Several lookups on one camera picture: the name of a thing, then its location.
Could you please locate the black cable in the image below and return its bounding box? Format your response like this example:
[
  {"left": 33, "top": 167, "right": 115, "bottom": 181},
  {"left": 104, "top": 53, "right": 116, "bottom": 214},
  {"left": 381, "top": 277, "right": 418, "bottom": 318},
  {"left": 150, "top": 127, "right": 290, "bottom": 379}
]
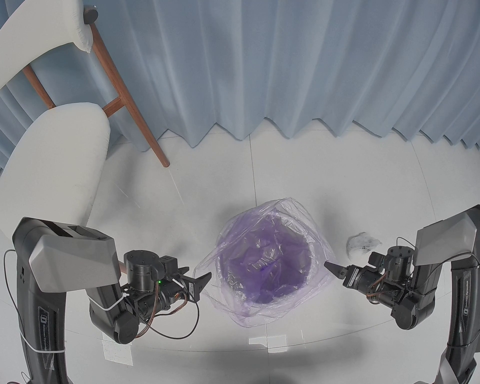
[
  {"left": 397, "top": 236, "right": 480, "bottom": 271},
  {"left": 137, "top": 300, "right": 201, "bottom": 340}
]

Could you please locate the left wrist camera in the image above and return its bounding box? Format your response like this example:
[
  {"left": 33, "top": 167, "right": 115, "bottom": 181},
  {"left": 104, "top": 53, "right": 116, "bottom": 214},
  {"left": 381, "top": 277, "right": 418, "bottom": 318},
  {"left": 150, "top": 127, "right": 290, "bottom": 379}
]
[{"left": 151, "top": 255, "right": 179, "bottom": 280}]

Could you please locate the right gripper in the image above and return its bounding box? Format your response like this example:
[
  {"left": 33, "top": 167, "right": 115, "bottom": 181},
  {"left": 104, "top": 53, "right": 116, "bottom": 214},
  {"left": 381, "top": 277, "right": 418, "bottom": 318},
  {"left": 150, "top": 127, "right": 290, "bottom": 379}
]
[{"left": 343, "top": 265, "right": 376, "bottom": 294}]

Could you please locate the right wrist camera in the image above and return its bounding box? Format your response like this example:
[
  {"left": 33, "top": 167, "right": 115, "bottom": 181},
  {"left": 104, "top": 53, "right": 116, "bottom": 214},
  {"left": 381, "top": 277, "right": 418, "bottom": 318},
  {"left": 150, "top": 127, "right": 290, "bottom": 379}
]
[{"left": 368, "top": 251, "right": 387, "bottom": 271}]

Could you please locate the white trash bin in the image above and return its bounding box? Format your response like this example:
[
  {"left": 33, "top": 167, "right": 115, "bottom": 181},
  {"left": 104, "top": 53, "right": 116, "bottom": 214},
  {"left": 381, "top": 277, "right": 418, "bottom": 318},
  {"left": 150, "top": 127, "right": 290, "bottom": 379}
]
[{"left": 216, "top": 212, "right": 320, "bottom": 307}]

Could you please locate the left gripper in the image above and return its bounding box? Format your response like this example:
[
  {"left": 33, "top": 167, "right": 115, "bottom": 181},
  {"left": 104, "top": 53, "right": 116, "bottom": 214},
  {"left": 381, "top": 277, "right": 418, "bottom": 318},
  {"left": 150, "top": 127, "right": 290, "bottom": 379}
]
[{"left": 158, "top": 266, "right": 212, "bottom": 308}]

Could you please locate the pale blue curtain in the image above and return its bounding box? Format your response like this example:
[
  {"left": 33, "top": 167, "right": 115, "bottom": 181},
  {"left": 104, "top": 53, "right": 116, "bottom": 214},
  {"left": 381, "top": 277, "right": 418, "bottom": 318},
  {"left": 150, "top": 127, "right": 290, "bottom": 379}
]
[{"left": 0, "top": 0, "right": 480, "bottom": 152}]

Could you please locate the purple plastic bag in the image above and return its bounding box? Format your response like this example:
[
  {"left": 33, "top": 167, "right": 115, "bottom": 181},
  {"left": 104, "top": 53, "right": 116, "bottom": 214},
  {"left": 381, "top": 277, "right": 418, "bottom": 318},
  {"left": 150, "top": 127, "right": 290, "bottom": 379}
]
[{"left": 193, "top": 196, "right": 338, "bottom": 330}]

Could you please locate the clear printed wrapper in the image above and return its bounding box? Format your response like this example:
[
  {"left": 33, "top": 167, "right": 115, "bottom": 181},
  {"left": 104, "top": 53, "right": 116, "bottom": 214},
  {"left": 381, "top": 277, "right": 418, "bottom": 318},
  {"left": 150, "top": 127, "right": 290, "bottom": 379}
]
[{"left": 345, "top": 231, "right": 383, "bottom": 260}]

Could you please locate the white cushioned wooden chair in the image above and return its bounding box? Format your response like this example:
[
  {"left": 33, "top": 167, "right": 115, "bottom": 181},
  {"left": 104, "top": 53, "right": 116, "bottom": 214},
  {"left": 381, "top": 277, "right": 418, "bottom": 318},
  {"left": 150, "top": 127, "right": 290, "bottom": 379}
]
[{"left": 0, "top": 0, "right": 171, "bottom": 248}]

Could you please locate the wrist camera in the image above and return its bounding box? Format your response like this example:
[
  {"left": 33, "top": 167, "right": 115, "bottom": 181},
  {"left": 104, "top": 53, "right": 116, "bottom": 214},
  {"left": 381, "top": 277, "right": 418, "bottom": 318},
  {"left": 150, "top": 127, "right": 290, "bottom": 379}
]
[
  {"left": 151, "top": 255, "right": 179, "bottom": 280},
  {"left": 368, "top": 251, "right": 387, "bottom": 271}
]

